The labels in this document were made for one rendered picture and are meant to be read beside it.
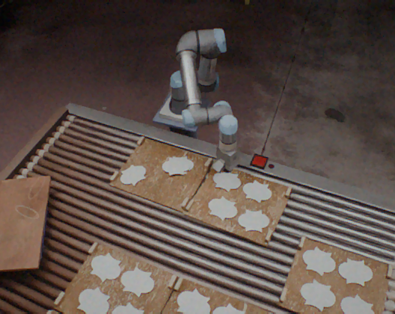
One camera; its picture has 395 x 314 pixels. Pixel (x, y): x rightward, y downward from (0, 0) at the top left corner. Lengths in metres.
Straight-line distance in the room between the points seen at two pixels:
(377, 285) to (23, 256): 1.49
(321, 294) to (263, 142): 2.01
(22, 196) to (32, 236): 0.25
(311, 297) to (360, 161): 2.00
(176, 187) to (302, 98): 2.23
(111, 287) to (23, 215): 0.53
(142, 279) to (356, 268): 0.91
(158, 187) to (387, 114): 2.57
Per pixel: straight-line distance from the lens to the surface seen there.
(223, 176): 2.18
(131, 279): 1.90
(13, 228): 2.08
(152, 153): 2.31
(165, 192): 2.14
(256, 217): 2.04
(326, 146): 3.72
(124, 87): 4.28
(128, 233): 2.05
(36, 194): 2.16
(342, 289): 1.93
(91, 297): 1.90
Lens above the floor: 2.62
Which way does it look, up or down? 48 degrees down
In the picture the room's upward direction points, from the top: 4 degrees counter-clockwise
